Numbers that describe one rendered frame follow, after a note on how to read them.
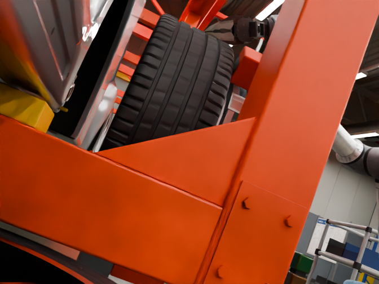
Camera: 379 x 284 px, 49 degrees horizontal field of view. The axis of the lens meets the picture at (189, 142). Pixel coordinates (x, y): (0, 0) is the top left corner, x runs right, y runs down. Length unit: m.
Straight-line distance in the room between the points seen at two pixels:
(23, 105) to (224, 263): 0.44
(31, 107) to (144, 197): 0.25
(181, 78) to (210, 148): 0.29
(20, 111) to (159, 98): 0.36
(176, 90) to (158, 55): 0.10
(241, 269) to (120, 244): 0.22
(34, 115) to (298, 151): 0.48
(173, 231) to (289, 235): 0.22
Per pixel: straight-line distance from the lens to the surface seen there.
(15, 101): 0.75
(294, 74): 0.84
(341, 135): 1.68
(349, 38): 0.92
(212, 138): 0.77
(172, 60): 1.03
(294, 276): 1.05
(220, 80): 1.05
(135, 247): 0.74
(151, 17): 5.34
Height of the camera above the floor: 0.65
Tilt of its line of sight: 9 degrees up
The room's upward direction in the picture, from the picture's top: 22 degrees clockwise
